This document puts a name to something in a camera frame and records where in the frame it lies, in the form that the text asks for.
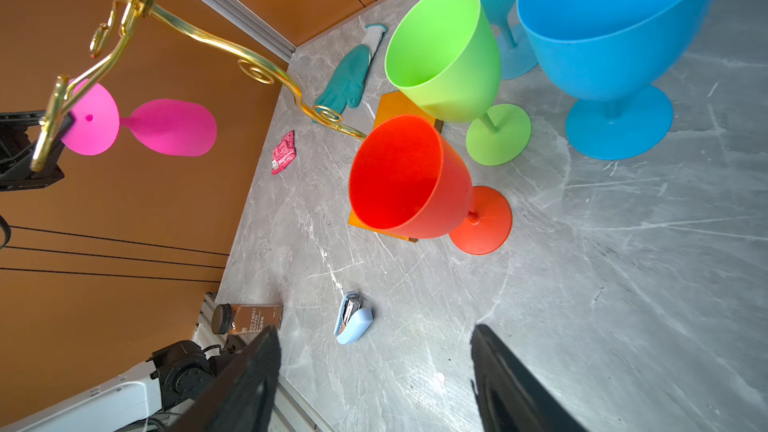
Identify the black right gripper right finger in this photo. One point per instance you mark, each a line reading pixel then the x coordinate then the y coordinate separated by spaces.
pixel 509 397

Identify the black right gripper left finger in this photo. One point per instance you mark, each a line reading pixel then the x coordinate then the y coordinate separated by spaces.
pixel 241 397

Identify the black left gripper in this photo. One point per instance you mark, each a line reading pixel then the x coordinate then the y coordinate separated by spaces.
pixel 17 152

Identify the magenta wine glass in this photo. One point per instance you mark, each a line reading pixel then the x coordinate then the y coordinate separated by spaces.
pixel 166 126

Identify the red wine glass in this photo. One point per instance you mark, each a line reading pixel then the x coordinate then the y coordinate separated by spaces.
pixel 406 179

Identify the green wine glass front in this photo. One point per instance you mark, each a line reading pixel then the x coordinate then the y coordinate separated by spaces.
pixel 444 57

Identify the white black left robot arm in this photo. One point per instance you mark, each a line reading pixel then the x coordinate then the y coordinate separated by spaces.
pixel 105 261

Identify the orange wooden rack base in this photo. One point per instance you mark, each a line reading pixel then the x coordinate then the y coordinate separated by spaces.
pixel 393 105

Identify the brown jar black lid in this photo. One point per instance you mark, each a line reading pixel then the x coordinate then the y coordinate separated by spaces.
pixel 238 319

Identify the light blue stapler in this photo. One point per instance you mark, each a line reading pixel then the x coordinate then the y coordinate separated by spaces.
pixel 353 319

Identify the pink snack packet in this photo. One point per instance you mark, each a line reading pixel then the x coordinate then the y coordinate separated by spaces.
pixel 284 153

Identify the teal rubber glove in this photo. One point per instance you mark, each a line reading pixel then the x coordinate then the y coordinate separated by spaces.
pixel 346 86

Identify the aluminium corner post left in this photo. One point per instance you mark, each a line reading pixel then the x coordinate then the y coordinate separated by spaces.
pixel 243 18

